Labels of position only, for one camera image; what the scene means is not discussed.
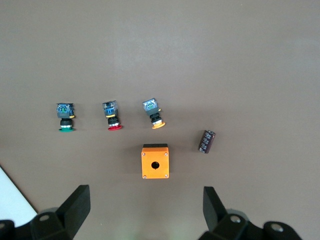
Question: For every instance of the white drawer cabinet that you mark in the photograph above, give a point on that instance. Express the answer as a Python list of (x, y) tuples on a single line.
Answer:
[(12, 200)]

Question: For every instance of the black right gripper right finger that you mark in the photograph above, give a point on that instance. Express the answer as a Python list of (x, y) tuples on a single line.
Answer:
[(215, 212)]

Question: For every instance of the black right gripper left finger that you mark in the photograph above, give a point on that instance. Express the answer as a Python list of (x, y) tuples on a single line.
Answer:
[(72, 207)]

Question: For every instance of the yellow push button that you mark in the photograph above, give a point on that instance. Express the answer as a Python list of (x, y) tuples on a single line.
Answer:
[(153, 112)]

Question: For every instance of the red push button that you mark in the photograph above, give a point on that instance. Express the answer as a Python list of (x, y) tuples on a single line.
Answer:
[(111, 112)]

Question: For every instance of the green push button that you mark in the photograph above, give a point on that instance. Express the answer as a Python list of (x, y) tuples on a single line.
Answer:
[(65, 112)]

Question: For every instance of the dark brown terminal block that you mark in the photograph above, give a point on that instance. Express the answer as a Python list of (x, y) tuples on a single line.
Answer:
[(207, 141)]

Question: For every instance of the orange button enclosure box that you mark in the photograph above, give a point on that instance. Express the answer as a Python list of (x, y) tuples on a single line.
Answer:
[(155, 155)]

